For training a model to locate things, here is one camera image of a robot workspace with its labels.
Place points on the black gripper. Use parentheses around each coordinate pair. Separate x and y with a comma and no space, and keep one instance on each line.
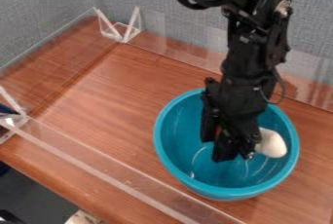
(233,104)

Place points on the plush mushroom with brown cap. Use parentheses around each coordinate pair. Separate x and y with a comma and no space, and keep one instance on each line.
(272,145)

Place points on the blue plastic bowl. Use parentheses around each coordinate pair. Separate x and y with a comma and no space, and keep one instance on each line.
(227,181)

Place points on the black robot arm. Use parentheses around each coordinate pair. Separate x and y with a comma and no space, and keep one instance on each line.
(257,37)

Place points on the clear acrylic front barrier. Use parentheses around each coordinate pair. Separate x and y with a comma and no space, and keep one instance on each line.
(100,184)

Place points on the clear acrylic barrier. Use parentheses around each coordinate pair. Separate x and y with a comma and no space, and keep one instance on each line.
(24,35)
(199,45)
(100,184)

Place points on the clear acrylic back barrier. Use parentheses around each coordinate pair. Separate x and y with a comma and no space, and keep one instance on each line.
(199,45)

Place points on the clear acrylic left barrier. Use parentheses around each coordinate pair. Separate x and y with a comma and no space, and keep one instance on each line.
(24,35)

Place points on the clear acrylic left bracket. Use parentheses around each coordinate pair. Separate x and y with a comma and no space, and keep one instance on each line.
(12,116)

